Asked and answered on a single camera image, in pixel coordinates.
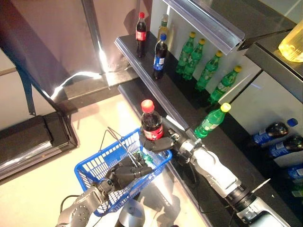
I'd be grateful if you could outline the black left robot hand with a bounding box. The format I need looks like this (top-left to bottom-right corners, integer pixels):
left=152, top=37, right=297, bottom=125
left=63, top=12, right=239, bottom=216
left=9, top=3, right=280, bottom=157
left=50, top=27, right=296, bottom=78
left=103, top=155, right=154, bottom=190

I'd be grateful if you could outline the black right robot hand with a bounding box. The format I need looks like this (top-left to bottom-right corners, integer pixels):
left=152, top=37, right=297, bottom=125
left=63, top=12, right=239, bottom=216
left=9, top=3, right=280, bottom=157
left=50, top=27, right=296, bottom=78
left=138, top=122, right=182, bottom=152

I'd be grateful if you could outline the cola bottle red cap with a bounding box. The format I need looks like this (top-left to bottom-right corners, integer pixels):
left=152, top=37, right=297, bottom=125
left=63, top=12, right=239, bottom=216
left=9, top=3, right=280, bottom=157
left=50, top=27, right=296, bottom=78
left=140, top=99, right=165, bottom=142
left=135, top=11, right=148, bottom=59

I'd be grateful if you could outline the blue plastic shopping basket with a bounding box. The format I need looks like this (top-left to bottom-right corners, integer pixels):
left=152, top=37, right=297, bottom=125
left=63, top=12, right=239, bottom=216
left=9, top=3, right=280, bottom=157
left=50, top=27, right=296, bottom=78
left=73, top=127, right=173, bottom=217

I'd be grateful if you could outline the green drink can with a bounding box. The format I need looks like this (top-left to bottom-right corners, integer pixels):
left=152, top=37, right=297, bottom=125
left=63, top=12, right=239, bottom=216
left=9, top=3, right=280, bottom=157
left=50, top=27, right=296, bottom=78
left=290, top=182, right=303, bottom=198

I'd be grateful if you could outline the silver left robot leg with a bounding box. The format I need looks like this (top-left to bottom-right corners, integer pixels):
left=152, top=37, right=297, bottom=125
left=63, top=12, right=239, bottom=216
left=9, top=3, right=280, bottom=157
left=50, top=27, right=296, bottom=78
left=114, top=198, right=146, bottom=227

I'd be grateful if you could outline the white black shelving unit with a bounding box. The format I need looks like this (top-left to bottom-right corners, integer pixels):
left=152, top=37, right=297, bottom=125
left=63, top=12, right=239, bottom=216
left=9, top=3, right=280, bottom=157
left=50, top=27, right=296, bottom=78
left=0, top=47, right=79, bottom=182

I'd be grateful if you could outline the small yellow tea bottle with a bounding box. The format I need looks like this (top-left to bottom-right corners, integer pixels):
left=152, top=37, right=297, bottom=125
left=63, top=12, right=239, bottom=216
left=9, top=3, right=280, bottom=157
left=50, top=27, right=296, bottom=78
left=157, top=13, right=169, bottom=40

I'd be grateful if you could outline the grey metal pole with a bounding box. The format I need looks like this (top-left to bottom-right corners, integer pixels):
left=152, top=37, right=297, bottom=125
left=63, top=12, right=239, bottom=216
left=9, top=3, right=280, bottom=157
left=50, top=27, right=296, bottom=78
left=81, top=0, right=107, bottom=75

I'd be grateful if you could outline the large yellow tea bottle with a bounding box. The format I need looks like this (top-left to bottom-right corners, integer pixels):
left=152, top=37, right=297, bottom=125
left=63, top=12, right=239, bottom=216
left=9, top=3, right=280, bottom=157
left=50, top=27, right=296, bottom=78
left=277, top=19, right=303, bottom=63

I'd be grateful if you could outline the thin black cable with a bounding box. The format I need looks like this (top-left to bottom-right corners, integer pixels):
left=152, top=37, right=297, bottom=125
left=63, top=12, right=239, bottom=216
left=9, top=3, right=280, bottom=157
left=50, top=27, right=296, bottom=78
left=188, top=163, right=237, bottom=227
left=60, top=194, right=80, bottom=214

